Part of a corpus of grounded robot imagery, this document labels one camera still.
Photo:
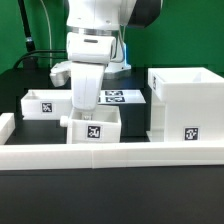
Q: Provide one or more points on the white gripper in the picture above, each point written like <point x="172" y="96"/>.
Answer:
<point x="89" y="56"/>

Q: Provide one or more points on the white front drawer tray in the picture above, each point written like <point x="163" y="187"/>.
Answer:
<point x="103" y="127"/>

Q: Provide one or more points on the white drawer tray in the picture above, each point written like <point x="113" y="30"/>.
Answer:
<point x="103" y="127"/>
<point x="46" y="104"/>

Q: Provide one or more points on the white drawer cabinet box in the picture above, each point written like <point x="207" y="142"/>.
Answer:
<point x="187" y="104"/>

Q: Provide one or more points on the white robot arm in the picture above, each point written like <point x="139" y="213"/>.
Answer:
<point x="104" y="18"/>

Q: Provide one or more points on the white rear drawer tray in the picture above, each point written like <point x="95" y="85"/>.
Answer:
<point x="46" y="104"/>

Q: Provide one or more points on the white marker sheet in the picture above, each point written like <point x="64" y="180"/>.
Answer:
<point x="121" y="97"/>

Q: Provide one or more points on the white U-shaped fence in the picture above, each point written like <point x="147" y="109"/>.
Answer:
<point x="111" y="155"/>

